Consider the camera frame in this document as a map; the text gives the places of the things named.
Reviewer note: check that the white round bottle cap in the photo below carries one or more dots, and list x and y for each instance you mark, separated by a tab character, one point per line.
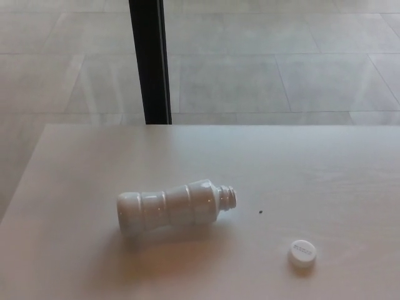
301	253

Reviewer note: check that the black vertical window post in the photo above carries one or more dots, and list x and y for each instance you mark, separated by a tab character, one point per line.
150	62

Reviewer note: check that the white plastic bottle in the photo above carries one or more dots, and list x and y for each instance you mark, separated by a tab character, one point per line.
175	206

